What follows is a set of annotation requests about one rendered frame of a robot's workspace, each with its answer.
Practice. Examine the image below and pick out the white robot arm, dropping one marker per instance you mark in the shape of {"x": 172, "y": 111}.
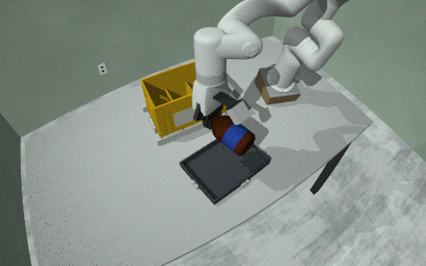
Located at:
{"x": 312, "y": 46}

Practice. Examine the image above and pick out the brown bottle with blue label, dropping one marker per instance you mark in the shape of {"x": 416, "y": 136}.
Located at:
{"x": 236, "y": 137}

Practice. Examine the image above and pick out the yellow crate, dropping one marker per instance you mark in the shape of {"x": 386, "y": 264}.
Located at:
{"x": 174, "y": 112}

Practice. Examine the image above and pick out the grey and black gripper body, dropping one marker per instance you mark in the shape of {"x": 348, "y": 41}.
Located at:
{"x": 203, "y": 95}

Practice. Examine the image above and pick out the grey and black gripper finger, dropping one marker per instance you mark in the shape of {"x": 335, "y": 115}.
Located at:
{"x": 207, "y": 121}
{"x": 218, "y": 111}

